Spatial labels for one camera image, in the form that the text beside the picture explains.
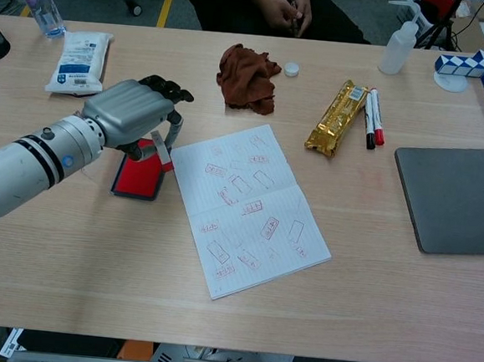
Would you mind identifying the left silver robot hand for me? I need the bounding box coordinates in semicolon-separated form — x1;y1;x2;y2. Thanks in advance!
77;68;197;167

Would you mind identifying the small white stamp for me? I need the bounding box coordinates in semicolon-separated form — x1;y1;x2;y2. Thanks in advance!
147;130;178;173

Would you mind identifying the red ink pad case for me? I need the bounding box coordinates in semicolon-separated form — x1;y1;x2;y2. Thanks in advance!
79;132;171;203

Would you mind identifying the open lined notebook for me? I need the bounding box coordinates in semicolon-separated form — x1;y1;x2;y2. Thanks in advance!
158;116;344;310

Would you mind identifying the white blue wipes packet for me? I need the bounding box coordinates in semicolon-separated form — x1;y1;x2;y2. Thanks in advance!
43;28;115;99

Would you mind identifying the brown crumpled cloth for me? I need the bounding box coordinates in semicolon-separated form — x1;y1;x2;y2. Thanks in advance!
212;41;285;119

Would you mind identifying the clear plastic water bottle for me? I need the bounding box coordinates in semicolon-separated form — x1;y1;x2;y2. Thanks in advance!
0;0;70;41

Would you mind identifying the person in black clothes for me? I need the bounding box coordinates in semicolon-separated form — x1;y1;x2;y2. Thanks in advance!
177;0;375;46

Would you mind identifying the white bottle cap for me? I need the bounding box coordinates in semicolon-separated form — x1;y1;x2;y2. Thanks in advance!
282;60;301;79

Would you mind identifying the gold foil snack package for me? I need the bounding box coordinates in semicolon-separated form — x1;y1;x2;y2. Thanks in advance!
303;75;370;161

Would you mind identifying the black capped whiteboard marker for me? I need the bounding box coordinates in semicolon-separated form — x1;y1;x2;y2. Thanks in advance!
360;91;381;151

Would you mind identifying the red capped whiteboard marker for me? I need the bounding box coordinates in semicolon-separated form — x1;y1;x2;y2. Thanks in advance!
365;87;390;148

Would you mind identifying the translucent squeeze wash bottle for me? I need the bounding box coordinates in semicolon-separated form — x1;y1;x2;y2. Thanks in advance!
376;0;423;78

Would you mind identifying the black tripod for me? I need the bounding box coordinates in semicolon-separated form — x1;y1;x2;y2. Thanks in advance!
420;0;467;54

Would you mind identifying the white round disc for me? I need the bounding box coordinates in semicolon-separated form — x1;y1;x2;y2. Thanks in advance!
432;70;471;94

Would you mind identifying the red object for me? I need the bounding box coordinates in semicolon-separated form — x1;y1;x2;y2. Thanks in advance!
419;0;456;19

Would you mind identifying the grey closed laptop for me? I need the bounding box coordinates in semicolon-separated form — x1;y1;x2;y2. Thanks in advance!
387;140;484;258

